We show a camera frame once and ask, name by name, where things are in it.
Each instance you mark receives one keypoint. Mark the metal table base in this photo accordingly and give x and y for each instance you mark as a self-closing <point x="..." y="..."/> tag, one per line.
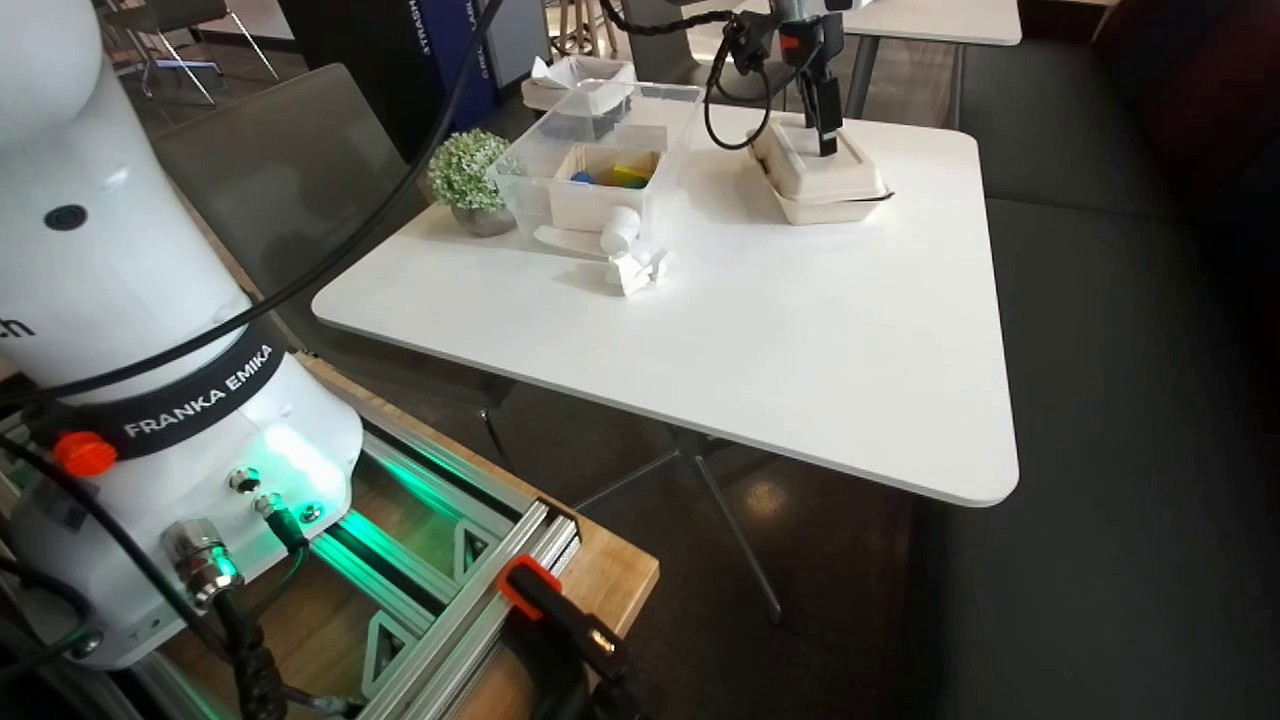
<point x="725" y="512"/>

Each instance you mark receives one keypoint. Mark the orange black clamp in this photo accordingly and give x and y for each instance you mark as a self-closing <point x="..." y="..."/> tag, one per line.
<point x="560" y="623"/>

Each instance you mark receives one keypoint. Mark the white folding table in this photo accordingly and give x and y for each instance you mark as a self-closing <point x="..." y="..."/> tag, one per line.
<point x="934" y="22"/>

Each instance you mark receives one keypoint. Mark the green ball plant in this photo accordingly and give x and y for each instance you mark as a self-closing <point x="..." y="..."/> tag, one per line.
<point x="468" y="167"/>

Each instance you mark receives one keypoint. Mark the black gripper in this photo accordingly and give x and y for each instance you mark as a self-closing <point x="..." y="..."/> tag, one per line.
<point x="806" y="43"/>

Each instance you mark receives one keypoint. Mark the dark grey chair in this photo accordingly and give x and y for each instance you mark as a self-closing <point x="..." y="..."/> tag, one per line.
<point x="666" y="43"/>
<point x="281" y="172"/>

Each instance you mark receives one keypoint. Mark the white styrofoam container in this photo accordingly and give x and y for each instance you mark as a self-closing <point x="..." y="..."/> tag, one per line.
<point x="855" y="185"/>

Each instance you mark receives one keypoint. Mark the clear plastic bin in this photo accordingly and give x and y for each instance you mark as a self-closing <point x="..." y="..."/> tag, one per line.
<point x="534" y="152"/>

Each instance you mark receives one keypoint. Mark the small white open box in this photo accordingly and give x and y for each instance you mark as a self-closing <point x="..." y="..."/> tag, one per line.
<point x="594" y="205"/>

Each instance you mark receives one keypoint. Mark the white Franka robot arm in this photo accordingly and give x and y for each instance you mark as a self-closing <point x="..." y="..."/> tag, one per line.
<point x="134" y="266"/>

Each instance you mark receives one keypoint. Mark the yellow block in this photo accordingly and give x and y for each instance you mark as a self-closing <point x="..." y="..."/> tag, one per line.
<point x="629" y="171"/>

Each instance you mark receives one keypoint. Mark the wooden mounting board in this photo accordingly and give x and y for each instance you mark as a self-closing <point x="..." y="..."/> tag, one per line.
<point x="612" y="574"/>

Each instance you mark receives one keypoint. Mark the dark bench sofa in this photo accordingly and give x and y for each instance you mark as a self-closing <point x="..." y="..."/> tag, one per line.
<point x="1134" y="332"/>

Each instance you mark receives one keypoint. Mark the grey chair metal legs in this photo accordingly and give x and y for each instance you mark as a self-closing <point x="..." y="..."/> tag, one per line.
<point x="174" y="44"/>

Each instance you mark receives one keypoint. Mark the aluminium profile frame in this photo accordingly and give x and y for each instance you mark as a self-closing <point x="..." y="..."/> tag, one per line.
<point x="441" y="626"/>

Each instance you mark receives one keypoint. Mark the blue black cabinet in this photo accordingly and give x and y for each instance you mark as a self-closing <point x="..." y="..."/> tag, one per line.
<point x="385" y="55"/>

